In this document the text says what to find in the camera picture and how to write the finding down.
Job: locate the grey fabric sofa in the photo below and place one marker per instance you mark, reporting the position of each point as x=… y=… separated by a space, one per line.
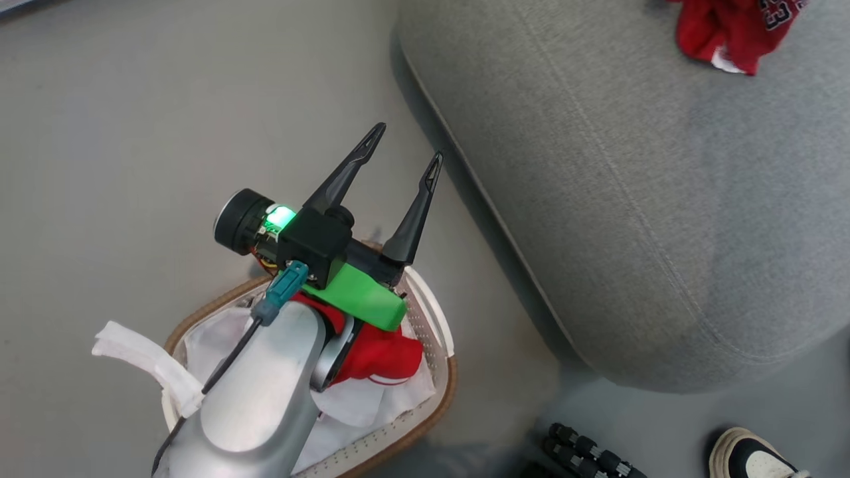
x=637 y=199

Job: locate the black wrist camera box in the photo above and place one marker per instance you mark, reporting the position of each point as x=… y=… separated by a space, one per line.
x=315 y=242

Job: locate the black ribbed robot base wheel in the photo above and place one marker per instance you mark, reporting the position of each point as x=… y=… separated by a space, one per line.
x=584 y=455

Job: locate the white laundry basket brown rim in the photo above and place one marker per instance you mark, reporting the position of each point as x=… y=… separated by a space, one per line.
x=433 y=372

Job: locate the white fabric basket liner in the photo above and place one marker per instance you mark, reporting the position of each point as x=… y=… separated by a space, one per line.
x=358 y=406

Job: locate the red jersey with number print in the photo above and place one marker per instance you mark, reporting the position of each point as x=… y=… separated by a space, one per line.
x=724 y=30

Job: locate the white and black sneaker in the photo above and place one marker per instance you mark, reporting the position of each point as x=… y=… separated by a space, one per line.
x=750 y=458

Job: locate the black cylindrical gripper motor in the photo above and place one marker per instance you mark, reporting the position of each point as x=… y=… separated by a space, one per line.
x=239 y=222

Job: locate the red garment with white trim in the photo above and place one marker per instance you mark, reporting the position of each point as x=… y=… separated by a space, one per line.
x=385 y=352

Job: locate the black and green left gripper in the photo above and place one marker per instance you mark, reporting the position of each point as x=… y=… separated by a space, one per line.
x=362 y=295

